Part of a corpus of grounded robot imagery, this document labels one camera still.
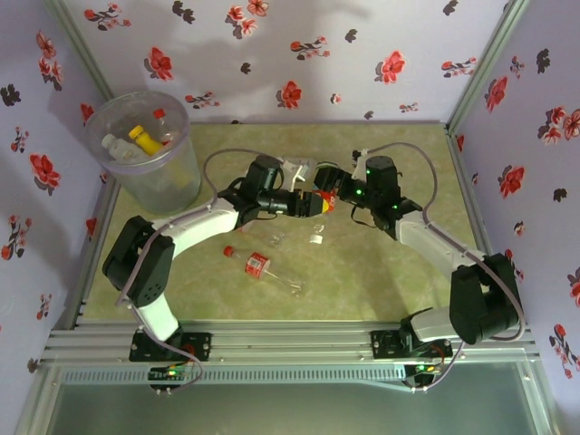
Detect yellow cartoon print bottle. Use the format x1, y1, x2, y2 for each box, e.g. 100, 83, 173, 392
128, 125, 190, 187

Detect clear plastic bin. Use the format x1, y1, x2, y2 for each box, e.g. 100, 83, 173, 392
83, 90, 203, 216

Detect right circuit board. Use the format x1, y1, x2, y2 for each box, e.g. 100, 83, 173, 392
405, 362, 448, 386

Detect circuit board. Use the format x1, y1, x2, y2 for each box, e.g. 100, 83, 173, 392
148, 364, 191, 384
405, 362, 448, 386

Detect grey frosted panel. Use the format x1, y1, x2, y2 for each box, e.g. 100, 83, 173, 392
44, 362, 545, 435

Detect left circuit board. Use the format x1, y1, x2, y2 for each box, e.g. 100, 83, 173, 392
148, 364, 191, 384

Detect grey right arm cable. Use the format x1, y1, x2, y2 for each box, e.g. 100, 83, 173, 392
360, 142, 529, 343

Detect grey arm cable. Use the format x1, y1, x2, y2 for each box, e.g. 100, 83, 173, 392
360, 142, 529, 343
115, 148, 295, 309

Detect grey left arm cable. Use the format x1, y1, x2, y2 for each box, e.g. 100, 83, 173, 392
115, 148, 295, 309

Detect aluminium table back rail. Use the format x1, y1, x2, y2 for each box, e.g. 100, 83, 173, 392
188, 118, 450, 128

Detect aluminium table side rail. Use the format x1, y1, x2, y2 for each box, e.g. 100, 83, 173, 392
52, 179, 121, 332
445, 124, 534, 327

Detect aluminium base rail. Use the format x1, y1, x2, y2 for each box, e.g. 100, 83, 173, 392
43, 318, 543, 363

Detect aluminium frame post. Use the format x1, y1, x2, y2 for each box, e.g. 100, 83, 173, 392
43, 0, 117, 101
516, 360, 561, 435
446, 0, 531, 132
13, 362, 63, 435

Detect slotted grey cable duct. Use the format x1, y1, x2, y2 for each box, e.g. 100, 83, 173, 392
58, 365, 409, 385

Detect grey right base cable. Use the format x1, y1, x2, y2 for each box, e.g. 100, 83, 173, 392
402, 330, 469, 393

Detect grey base cable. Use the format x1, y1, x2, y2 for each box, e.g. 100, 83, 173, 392
402, 330, 469, 393
153, 334, 205, 393

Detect grey left base cable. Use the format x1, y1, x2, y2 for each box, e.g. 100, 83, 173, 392
153, 334, 205, 393

